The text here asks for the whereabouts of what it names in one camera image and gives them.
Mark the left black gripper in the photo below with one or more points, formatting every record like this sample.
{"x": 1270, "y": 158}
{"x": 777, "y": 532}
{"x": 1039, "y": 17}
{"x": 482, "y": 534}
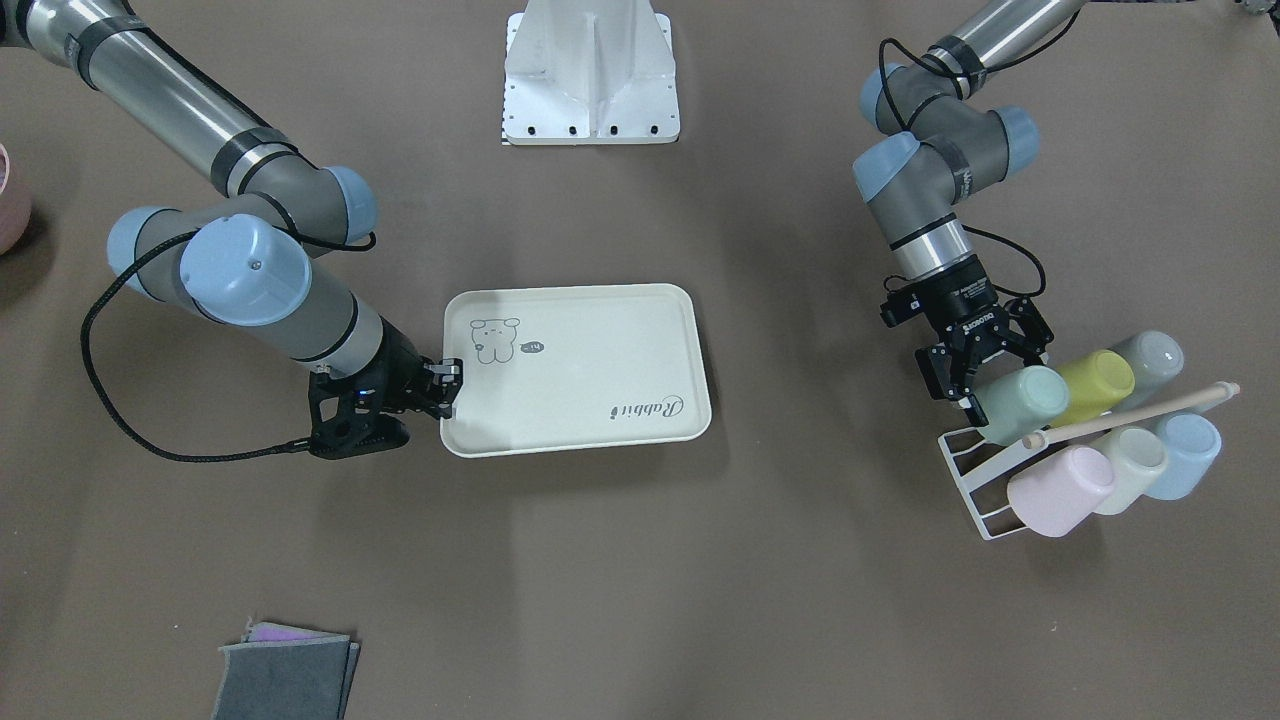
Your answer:
{"x": 961, "y": 302}

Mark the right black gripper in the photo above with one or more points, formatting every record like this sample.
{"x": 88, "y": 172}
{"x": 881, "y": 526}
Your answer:
{"x": 399, "y": 367}

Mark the mint green cup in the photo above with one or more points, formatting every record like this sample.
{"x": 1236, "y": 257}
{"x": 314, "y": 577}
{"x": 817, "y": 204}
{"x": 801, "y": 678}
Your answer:
{"x": 1020, "y": 403}

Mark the cream rabbit tray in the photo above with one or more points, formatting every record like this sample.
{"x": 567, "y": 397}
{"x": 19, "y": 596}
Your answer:
{"x": 555, "y": 369}

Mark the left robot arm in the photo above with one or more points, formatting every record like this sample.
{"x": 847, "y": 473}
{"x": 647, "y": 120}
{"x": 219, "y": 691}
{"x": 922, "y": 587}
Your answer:
{"x": 936, "y": 151}

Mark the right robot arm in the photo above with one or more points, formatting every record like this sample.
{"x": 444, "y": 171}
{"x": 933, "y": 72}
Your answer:
{"x": 248, "y": 262}

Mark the yellow cup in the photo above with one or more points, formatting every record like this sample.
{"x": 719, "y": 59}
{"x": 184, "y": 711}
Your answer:
{"x": 1096, "y": 383}

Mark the pink cup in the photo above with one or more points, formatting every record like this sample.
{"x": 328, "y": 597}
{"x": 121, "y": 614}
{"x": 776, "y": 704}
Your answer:
{"x": 1056, "y": 494}

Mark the grey cup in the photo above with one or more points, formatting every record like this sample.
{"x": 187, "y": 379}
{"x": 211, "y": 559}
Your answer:
{"x": 1156, "y": 360}

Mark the white cup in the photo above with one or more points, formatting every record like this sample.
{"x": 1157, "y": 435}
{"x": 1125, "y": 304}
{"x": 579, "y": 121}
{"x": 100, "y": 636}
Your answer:
{"x": 1138, "y": 458}

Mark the light blue cup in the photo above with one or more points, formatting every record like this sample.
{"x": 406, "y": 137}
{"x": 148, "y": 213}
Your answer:
{"x": 1192, "y": 444}

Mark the purple cloth under grey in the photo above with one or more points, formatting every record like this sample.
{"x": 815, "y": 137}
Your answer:
{"x": 266, "y": 632}

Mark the grey folded cloth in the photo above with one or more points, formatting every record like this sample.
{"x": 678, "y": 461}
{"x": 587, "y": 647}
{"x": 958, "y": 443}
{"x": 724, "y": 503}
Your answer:
{"x": 308, "y": 679}

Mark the pink ice bowl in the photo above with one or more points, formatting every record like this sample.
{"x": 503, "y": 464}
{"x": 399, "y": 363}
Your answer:
{"x": 16, "y": 203}

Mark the white wire cup rack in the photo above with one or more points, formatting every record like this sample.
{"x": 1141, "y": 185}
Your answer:
{"x": 982, "y": 470}

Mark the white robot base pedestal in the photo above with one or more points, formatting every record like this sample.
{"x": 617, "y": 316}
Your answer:
{"x": 589, "y": 73}

